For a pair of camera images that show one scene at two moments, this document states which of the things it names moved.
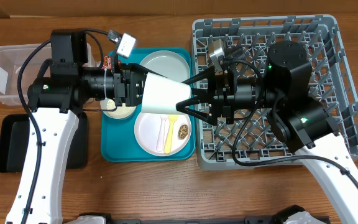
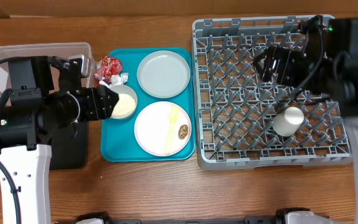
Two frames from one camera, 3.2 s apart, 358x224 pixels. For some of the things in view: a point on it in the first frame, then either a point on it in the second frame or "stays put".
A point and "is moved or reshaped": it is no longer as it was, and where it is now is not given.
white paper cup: [161, 95] is moved or reshaped
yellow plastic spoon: [167, 147] stays put
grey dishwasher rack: [332, 82] stays put
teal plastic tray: [117, 136] stays put
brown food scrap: [183, 131] stays put
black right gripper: [215, 83] → [283, 61]
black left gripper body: [121, 86] → [93, 107]
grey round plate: [169, 64] stays put
